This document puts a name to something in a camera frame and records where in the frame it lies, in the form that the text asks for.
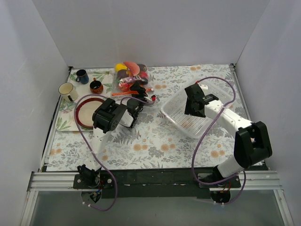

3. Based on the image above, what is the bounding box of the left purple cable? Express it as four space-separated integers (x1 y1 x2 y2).
74 93 156 212

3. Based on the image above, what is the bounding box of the red fake apple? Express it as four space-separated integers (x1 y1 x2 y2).
118 82 130 92

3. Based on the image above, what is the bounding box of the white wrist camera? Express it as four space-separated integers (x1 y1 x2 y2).
196 82 208 92
144 95 160 105

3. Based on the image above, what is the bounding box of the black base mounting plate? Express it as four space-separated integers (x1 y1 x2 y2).
73 165 241 199

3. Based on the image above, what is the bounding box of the aluminium frame rail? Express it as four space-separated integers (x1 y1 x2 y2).
27 170 283 191

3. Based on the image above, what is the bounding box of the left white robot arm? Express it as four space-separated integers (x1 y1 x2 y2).
77 82 156 188

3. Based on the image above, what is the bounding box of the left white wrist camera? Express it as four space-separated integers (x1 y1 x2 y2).
144 95 160 105

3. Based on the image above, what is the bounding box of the clear zip top bag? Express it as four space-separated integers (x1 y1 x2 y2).
111 61 154 97

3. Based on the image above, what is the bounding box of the leaf patterned serving tray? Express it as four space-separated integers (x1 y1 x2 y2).
55 70 114 132

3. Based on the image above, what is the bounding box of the floral patterned tablecloth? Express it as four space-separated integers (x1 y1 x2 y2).
44 65 249 171

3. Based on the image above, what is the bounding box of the cream enamel mug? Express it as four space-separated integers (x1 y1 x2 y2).
58 82 78 102

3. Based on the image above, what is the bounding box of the red rimmed plate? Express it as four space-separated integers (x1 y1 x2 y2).
75 97 104 129

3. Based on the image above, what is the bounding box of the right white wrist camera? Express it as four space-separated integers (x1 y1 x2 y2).
196 82 208 92

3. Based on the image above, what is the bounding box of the yellow fake lemon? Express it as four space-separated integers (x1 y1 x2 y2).
114 63 127 72

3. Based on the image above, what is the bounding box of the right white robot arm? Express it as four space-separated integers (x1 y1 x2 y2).
185 83 272 187

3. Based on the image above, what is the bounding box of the purple cable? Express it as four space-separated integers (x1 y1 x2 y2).
74 93 156 212
191 76 247 206

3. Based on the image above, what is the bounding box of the brown orange small cup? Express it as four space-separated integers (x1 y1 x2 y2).
89 78 103 94

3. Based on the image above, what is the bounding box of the dark blue mug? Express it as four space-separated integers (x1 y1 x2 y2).
75 69 89 84

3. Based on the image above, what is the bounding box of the white perforated plastic basket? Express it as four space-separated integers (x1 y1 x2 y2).
160 77 233 139

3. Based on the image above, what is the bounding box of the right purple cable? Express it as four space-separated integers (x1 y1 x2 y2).
191 76 247 206

